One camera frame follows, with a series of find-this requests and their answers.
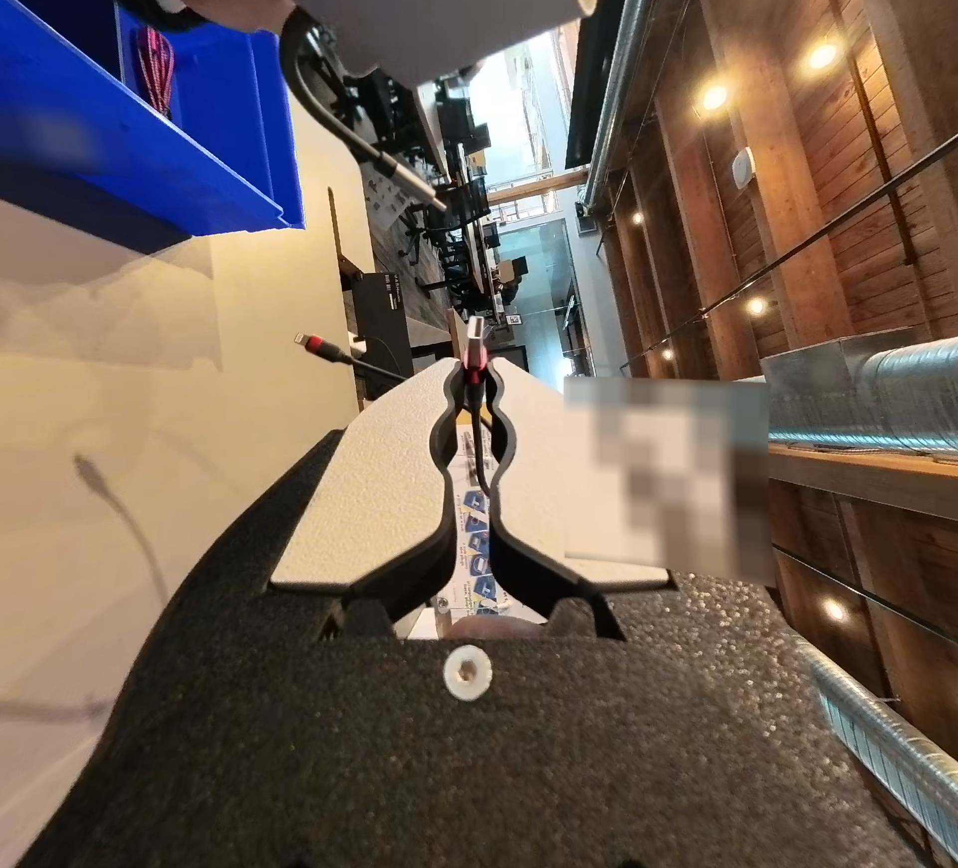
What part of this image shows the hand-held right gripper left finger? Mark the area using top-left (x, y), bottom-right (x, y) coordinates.
top-left (269, 356), bottom-right (461, 624)

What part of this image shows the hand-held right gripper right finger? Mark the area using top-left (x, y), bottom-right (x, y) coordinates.
top-left (485, 358), bottom-right (676, 621)

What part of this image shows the blue plastic bin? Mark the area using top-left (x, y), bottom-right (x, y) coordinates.
top-left (0, 0), bottom-right (306, 238)

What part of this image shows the black red usb cable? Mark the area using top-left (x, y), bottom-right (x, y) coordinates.
top-left (293, 316), bottom-right (501, 504)

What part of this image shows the black hub cable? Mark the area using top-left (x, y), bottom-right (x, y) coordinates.
top-left (278, 6), bottom-right (450, 212)

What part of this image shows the printed instruction poster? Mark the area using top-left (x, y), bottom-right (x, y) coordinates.
top-left (436, 423), bottom-right (558, 622)

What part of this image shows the black flat panel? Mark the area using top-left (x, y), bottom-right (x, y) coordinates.
top-left (350, 271), bottom-right (416, 381)

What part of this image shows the black office chair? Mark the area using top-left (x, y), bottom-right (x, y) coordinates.
top-left (340, 71), bottom-right (420, 136)

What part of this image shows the white printed floor sign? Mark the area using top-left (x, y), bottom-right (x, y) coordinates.
top-left (365, 174), bottom-right (419, 229)

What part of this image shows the wooden top office desk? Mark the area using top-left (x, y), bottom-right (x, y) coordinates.
top-left (414, 81), bottom-right (495, 319)

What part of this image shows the black ceiling rod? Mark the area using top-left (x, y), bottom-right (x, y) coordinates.
top-left (621, 135), bottom-right (958, 360)

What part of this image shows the red braided cable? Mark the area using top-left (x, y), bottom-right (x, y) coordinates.
top-left (133, 24), bottom-right (178, 122)

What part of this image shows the silver ventilation duct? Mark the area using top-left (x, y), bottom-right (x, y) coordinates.
top-left (580, 0), bottom-right (686, 214)
top-left (793, 632), bottom-right (958, 868)
top-left (759, 333), bottom-right (958, 465)

